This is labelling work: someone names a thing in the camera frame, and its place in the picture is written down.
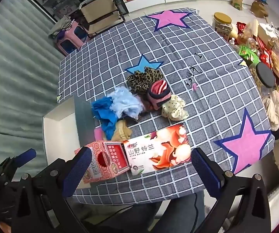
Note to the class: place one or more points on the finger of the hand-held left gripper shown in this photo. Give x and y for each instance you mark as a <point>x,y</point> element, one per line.
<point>25,156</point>

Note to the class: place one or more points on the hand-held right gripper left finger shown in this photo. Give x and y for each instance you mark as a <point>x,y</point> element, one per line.
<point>77,172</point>

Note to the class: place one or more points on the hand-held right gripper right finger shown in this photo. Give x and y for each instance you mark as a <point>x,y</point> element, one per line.
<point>206,172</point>

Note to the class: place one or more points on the white cardboard box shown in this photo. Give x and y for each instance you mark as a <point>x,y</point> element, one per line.
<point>57,131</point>

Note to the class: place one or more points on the white box with squirrel print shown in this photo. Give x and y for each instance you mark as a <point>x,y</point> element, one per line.
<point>163,148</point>

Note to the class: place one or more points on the tan cloth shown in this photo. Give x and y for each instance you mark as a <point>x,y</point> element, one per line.
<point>122,131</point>

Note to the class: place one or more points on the cream polka dot cloth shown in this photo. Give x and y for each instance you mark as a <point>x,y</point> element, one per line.
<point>173,109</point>

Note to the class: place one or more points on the light blue fluffy cloth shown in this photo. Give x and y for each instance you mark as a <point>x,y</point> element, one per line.
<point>124,102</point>

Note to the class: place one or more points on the leopard print cloth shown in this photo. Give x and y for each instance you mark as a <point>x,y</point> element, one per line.
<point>141,79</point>

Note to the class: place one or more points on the small pink pad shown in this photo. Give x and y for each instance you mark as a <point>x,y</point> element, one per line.
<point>98,134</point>

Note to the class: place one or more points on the person's legs in jeans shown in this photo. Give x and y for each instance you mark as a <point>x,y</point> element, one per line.
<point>178,211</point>

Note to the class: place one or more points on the grey-green quilted cover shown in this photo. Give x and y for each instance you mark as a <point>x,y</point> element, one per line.
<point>15,77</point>

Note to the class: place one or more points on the grey checked blanket with stars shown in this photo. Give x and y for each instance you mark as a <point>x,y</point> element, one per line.
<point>202,89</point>

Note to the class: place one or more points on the small pink clip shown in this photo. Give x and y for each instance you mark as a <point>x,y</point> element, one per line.
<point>194,87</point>

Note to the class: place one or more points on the cream knit cloth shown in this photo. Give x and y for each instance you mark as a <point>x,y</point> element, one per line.
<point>273,106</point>

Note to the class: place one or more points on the clear jar with black lid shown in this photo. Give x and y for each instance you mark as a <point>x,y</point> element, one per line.
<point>264,74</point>

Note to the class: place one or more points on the green snack packet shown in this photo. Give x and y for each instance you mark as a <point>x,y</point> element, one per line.
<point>247,53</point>

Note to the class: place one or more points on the pink plastic stool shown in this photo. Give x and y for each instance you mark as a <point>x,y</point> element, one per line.
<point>78,35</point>

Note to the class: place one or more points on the grey cloth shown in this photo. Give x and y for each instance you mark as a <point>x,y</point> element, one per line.
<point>63,24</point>

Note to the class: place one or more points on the plastic jar with gold lid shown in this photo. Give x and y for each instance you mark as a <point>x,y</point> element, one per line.
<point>223,29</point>

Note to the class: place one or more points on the brown cardboard box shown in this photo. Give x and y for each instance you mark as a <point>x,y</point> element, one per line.
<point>259,8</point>

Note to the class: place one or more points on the black frame folding chair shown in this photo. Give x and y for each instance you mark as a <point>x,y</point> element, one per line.
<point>100,12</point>

